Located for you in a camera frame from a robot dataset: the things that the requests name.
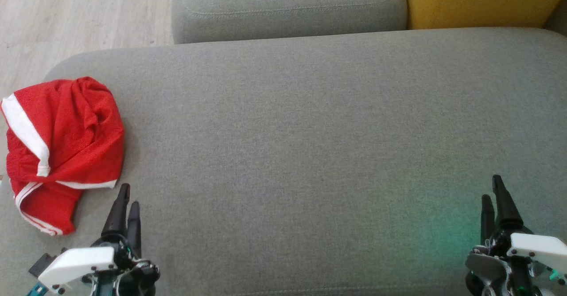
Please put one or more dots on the grey sofa cushion corner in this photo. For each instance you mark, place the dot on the grey sofa cushion corner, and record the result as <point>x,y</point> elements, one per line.
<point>559,19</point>

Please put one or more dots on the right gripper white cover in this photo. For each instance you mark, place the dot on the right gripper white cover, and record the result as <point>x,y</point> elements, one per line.
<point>536,249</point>

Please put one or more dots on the grey sofa back cushion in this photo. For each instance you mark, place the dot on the grey sofa back cushion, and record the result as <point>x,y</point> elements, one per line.
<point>288,3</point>

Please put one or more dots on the grey sofa seat cushion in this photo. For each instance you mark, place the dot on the grey sofa seat cushion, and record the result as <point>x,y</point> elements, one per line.
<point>310,154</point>

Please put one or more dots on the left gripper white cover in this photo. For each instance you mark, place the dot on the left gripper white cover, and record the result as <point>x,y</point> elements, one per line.
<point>75,265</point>

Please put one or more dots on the red shorts white side stripe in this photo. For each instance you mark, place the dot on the red shorts white side stripe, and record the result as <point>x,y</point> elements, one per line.
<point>84,123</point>

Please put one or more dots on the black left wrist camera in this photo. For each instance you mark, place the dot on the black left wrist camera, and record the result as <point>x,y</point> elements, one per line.
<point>40,265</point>

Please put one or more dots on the red Bulls basketball jersey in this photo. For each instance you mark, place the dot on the red Bulls basketball jersey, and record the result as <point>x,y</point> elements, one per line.
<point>48,207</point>

